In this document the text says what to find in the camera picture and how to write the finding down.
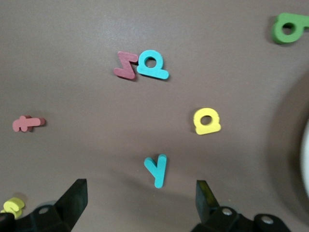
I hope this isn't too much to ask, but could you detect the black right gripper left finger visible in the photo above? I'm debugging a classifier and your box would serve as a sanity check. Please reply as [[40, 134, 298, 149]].
[[18, 178, 88, 232]]

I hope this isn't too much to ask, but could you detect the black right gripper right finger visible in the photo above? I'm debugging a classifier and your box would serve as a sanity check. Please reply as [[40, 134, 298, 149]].
[[190, 180, 290, 232]]

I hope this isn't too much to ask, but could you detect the teal letter y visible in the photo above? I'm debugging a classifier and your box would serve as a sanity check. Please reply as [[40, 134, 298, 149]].
[[144, 154, 167, 189]]

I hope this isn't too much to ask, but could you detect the yellow letter a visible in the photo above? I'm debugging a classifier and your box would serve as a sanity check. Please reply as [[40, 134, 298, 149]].
[[193, 108, 222, 135]]

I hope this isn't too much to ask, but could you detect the green letter b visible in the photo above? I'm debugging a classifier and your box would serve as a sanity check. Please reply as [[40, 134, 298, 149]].
[[271, 13, 309, 45]]

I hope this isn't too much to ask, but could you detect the yellow letter s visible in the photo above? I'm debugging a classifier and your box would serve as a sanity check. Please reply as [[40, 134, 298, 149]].
[[0, 197, 25, 219]]

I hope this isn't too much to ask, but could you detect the pink letter t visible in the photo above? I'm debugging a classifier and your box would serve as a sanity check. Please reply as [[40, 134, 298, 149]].
[[12, 115, 46, 132]]

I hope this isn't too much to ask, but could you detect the beige round plate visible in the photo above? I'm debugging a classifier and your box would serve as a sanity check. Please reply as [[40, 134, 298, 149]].
[[299, 113, 309, 211]]

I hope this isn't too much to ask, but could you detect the teal letter p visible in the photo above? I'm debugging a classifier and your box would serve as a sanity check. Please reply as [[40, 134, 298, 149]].
[[136, 50, 169, 80]]

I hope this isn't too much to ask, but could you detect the dark red letter z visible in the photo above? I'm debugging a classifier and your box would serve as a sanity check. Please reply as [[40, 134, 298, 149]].
[[113, 51, 139, 80]]

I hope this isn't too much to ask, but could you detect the brown table cover sheet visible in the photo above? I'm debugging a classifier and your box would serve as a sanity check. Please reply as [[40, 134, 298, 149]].
[[0, 0, 309, 232]]

